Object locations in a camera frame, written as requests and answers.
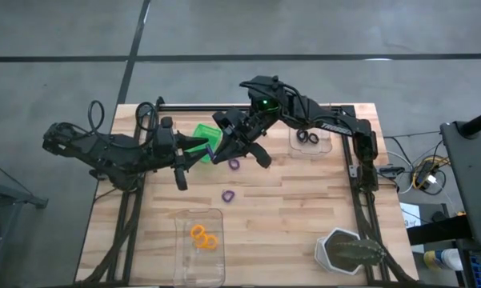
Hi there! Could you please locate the black round pole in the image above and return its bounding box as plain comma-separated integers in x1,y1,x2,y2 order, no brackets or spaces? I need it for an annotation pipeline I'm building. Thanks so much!
458,106,481,138

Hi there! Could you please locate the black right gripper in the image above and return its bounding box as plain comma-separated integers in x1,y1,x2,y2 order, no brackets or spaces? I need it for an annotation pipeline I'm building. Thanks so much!
211,108,272,169

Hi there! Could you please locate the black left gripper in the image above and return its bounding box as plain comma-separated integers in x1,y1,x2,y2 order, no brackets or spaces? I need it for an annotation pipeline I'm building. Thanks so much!
154,116,209,191

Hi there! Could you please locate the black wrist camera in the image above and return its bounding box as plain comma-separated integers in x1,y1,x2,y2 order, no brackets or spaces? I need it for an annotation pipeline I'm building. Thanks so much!
223,114,247,137
156,126,176,158

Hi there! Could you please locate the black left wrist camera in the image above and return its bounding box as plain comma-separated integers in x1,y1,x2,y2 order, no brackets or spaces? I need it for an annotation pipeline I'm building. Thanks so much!
156,126,176,158

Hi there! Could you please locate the yellow cable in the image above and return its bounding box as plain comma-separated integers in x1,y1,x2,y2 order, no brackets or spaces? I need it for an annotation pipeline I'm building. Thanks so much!
411,155,451,192

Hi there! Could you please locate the dark grey monitor back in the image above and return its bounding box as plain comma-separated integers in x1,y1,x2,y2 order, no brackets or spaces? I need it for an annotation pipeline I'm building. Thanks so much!
439,119,481,247

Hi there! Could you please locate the black shelf bar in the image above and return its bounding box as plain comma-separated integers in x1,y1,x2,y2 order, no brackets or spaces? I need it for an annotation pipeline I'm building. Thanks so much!
406,215,471,246

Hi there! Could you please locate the white paper sheet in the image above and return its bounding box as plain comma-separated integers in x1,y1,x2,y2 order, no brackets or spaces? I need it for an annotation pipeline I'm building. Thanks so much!
399,202,423,230

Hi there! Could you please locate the small clear plastic bin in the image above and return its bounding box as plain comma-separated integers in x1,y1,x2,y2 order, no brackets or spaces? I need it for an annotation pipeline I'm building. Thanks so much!
288,119,334,156

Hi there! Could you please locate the green plastic basket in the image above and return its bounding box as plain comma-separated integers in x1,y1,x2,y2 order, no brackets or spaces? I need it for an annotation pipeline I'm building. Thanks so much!
185,122,224,164

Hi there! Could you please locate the dark metal stand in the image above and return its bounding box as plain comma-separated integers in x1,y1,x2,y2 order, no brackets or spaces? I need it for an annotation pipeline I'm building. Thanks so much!
0,158,49,288

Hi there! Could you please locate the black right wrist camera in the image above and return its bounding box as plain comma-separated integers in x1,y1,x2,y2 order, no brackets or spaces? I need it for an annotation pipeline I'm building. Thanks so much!
223,114,247,137

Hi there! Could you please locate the green cactus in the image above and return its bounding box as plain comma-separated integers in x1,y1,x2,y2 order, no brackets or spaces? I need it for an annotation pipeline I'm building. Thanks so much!
332,238,387,267

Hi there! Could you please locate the black power strip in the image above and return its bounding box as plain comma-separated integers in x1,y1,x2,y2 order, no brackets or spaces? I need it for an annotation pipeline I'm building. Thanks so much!
418,159,438,187

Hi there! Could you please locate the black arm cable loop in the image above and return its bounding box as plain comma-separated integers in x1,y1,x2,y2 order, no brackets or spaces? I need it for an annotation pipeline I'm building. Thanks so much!
88,99,105,131
134,102,160,133

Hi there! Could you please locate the white hexagonal plant pot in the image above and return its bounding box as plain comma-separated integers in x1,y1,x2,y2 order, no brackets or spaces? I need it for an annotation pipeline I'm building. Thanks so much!
314,226,365,277

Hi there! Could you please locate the black power brick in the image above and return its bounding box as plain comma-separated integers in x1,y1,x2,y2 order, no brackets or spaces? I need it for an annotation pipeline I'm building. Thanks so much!
378,166,405,179

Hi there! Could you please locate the white plastic bottle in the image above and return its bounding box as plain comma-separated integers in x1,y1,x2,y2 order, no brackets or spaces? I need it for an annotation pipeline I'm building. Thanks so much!
423,247,464,272

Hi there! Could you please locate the large clear plastic bin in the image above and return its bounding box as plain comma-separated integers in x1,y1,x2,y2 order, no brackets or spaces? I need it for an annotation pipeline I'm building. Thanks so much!
172,207,226,288

